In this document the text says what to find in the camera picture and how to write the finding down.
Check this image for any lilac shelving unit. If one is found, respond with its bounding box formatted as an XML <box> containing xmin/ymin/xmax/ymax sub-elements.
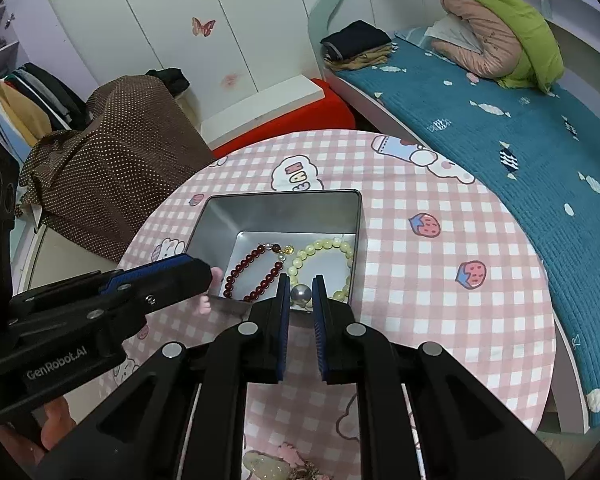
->
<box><xmin>0</xmin><ymin>0</ymin><xmax>36</xmax><ymax>91</ymax></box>

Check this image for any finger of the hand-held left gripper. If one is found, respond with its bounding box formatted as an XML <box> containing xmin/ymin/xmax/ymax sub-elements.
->
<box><xmin>9</xmin><ymin>254</ymin><xmax>196</xmax><ymax>312</ymax></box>
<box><xmin>9</xmin><ymin>259</ymin><xmax>215</xmax><ymax>342</ymax></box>

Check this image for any white wooden board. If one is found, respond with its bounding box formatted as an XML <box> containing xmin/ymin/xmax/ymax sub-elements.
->
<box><xmin>177</xmin><ymin>75</ymin><xmax>326</xmax><ymax>151</ymax></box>

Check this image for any black cloth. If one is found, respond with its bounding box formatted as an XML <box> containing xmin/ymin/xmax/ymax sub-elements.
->
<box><xmin>147</xmin><ymin>67</ymin><xmax>191</xmax><ymax>96</ymax></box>

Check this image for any person's left hand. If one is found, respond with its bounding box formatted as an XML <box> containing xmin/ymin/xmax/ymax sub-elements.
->
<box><xmin>40</xmin><ymin>395</ymin><xmax>78</xmax><ymax>453</ymax></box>

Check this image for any folded tan garment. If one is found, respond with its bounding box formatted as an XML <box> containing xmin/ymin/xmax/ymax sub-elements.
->
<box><xmin>325</xmin><ymin>42</ymin><xmax>396</xmax><ymax>73</ymax></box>

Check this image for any pink checked tablecloth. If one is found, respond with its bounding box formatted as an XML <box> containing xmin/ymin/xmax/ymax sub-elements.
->
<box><xmin>92</xmin><ymin>130</ymin><xmax>557</xmax><ymax>480</ymax></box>

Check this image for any red ottoman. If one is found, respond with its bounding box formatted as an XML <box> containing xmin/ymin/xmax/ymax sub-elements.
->
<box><xmin>211</xmin><ymin>78</ymin><xmax>357</xmax><ymax>161</ymax></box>

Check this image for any green stone pendant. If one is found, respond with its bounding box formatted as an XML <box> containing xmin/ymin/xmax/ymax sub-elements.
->
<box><xmin>242</xmin><ymin>452</ymin><xmax>287</xmax><ymax>480</ymax></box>

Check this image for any metal tin box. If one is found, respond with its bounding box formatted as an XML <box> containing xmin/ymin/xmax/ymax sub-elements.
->
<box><xmin>184</xmin><ymin>189</ymin><xmax>363</xmax><ymax>321</ymax></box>

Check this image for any yellow hanging garment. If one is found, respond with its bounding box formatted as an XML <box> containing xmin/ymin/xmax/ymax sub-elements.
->
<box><xmin>0</xmin><ymin>80</ymin><xmax>51</xmax><ymax>146</ymax></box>

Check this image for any teal candy print bed sheet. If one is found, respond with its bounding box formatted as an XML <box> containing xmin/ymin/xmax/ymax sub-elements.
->
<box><xmin>337</xmin><ymin>27</ymin><xmax>600</xmax><ymax>426</ymax></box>

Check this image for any metal chain jewelry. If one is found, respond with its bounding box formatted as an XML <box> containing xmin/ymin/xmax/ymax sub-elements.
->
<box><xmin>287</xmin><ymin>460</ymin><xmax>326</xmax><ymax>480</ymax></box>

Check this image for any white pillow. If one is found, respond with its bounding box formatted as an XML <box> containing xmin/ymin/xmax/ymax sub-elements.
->
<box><xmin>425</xmin><ymin>15</ymin><xmax>476</xmax><ymax>53</ymax></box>

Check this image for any dark red bead bracelet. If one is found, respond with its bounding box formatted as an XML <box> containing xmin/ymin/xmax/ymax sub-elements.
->
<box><xmin>222</xmin><ymin>242</ymin><xmax>297</xmax><ymax>303</ymax></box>

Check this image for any folded dark garment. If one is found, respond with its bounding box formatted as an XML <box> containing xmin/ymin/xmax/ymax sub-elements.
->
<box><xmin>321</xmin><ymin>21</ymin><xmax>393</xmax><ymax>61</ymax></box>

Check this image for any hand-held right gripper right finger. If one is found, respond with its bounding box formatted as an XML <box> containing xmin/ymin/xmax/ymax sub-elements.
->
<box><xmin>312</xmin><ymin>274</ymin><xmax>566</xmax><ymax>480</ymax></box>

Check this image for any black hanging garment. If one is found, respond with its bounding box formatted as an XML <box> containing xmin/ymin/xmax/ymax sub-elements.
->
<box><xmin>22</xmin><ymin>62</ymin><xmax>88</xmax><ymax>131</ymax></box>

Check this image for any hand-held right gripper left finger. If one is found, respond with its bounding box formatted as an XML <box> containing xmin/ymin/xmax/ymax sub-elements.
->
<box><xmin>40</xmin><ymin>274</ymin><xmax>292</xmax><ymax>480</ymax></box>

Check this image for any pink quilt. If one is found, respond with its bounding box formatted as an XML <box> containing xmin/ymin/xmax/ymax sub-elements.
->
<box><xmin>431</xmin><ymin>0</ymin><xmax>523</xmax><ymax>78</ymax></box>

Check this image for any light blue pillow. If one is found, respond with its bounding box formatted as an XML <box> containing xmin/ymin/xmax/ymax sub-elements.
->
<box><xmin>394</xmin><ymin>27</ymin><xmax>441</xmax><ymax>51</ymax></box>

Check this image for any green quilt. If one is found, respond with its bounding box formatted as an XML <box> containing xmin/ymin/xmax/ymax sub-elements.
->
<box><xmin>462</xmin><ymin>0</ymin><xmax>566</xmax><ymax>93</ymax></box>

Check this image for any white lower cabinet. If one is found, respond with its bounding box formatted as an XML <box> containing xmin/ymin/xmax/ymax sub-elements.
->
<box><xmin>10</xmin><ymin>205</ymin><xmax>131</xmax><ymax>296</ymax></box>

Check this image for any brown polka dot cloth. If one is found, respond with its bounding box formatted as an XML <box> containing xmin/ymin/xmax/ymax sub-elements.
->
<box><xmin>19</xmin><ymin>75</ymin><xmax>218</xmax><ymax>263</ymax></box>

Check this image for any pale yellow bead bracelet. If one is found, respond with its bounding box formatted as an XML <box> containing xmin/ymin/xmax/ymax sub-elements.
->
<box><xmin>286</xmin><ymin>239</ymin><xmax>356</xmax><ymax>303</ymax></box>

